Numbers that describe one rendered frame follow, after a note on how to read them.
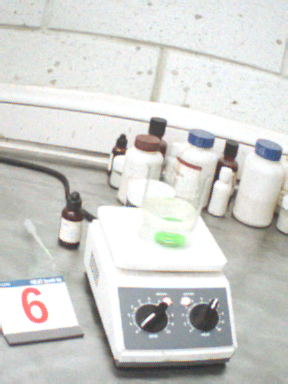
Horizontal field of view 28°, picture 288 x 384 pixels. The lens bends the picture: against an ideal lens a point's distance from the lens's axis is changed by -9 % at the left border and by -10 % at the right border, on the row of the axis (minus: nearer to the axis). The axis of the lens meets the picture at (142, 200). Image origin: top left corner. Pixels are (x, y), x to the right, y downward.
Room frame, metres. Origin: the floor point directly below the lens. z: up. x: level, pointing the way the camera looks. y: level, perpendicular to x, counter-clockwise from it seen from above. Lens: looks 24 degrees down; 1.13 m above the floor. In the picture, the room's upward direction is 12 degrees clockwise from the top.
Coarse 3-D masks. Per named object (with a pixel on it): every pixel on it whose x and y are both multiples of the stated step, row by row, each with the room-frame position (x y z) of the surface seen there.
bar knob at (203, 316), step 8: (200, 304) 0.50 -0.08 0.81; (208, 304) 0.49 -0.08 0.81; (216, 304) 0.49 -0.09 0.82; (192, 312) 0.49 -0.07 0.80; (200, 312) 0.49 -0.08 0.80; (208, 312) 0.48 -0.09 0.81; (216, 312) 0.50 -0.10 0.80; (192, 320) 0.48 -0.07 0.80; (200, 320) 0.47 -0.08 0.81; (208, 320) 0.47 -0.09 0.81; (216, 320) 0.49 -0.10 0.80; (200, 328) 0.48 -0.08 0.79; (208, 328) 0.48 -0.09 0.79
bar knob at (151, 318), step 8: (152, 304) 0.49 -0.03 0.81; (160, 304) 0.48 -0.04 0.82; (136, 312) 0.47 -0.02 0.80; (144, 312) 0.48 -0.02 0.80; (152, 312) 0.47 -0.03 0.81; (160, 312) 0.47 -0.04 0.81; (136, 320) 0.47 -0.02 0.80; (144, 320) 0.46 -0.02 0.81; (152, 320) 0.46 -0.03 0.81; (160, 320) 0.47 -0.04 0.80; (144, 328) 0.46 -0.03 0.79; (152, 328) 0.46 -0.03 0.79; (160, 328) 0.46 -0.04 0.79
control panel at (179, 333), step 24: (120, 288) 0.49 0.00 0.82; (144, 288) 0.50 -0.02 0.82; (168, 288) 0.51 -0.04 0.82; (192, 288) 0.52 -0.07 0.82; (216, 288) 0.53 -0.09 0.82; (120, 312) 0.47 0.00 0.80; (168, 312) 0.49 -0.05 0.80; (144, 336) 0.45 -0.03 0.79; (168, 336) 0.46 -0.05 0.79; (192, 336) 0.47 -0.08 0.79; (216, 336) 0.48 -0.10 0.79
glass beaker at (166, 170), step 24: (168, 168) 0.60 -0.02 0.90; (192, 168) 0.60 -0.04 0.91; (144, 192) 0.57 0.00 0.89; (168, 192) 0.55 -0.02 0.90; (192, 192) 0.55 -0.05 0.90; (144, 216) 0.56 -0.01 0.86; (168, 216) 0.55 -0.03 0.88; (192, 216) 0.56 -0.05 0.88; (144, 240) 0.56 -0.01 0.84; (168, 240) 0.55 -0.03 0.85; (192, 240) 0.57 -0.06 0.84
